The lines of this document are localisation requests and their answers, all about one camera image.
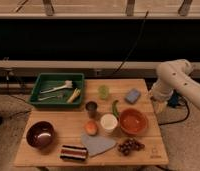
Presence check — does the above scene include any orange bowl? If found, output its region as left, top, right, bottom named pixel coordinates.
left=119, top=108, right=148, bottom=135

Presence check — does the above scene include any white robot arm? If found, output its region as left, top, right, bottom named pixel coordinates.
left=150, top=59, right=200, bottom=110

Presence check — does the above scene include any green plastic cup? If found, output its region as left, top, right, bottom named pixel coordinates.
left=98, top=85, right=109, bottom=100

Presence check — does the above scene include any dark metal cup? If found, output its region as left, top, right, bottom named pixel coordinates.
left=85, top=101, right=98, bottom=118

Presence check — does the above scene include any green chili pepper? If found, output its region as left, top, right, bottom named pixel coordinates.
left=112, top=100, right=119, bottom=119

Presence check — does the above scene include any white dish brush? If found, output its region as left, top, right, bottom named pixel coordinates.
left=40, top=80, right=73, bottom=94

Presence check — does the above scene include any blue sponge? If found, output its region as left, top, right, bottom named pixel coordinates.
left=125, top=89, right=141, bottom=104

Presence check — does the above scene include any white cup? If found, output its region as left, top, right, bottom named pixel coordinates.
left=100, top=114, right=118, bottom=133

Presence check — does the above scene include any orange peach fruit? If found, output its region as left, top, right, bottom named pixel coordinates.
left=84, top=120, right=98, bottom=136

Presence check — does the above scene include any metal fork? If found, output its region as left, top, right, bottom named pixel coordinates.
left=38, top=94, right=64, bottom=101

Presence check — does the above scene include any green plastic tray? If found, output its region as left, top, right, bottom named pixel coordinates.
left=29, top=73, right=84, bottom=108

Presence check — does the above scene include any grey blue cloth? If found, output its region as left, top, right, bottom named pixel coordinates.
left=81, top=134, right=116, bottom=157

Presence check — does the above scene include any bunch of dark grapes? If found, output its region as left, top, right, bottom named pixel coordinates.
left=118, top=138, right=145, bottom=156

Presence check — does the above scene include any blue power adapter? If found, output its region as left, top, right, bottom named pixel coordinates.
left=168, top=92, right=179, bottom=108

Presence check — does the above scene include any dark brown bowl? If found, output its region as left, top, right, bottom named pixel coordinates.
left=26, top=121, right=55, bottom=149

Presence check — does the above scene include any black cable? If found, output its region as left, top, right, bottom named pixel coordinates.
left=112, top=9, right=150, bottom=75

